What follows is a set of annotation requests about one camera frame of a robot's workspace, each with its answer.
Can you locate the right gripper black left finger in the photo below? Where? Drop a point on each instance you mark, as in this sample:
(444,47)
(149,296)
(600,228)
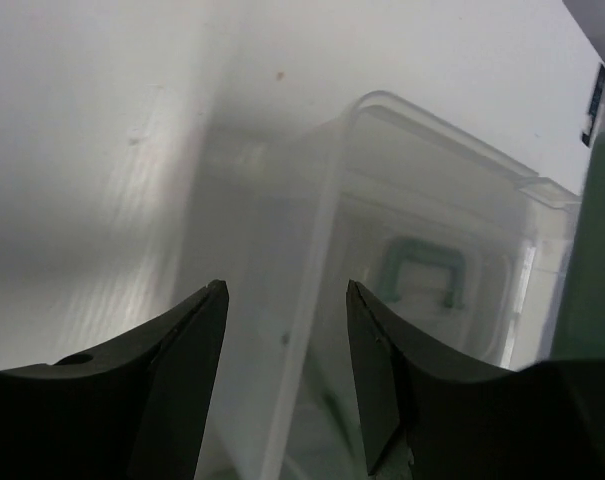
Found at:
(133,407)

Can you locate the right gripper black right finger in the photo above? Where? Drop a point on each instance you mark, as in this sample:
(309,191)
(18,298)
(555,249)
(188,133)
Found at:
(428,411)

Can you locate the green toolbox with clear lid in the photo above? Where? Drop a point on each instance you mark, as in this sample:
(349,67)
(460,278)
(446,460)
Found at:
(463,242)

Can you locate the left blue table label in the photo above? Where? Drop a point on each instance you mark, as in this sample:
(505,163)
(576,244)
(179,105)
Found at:
(594,109)

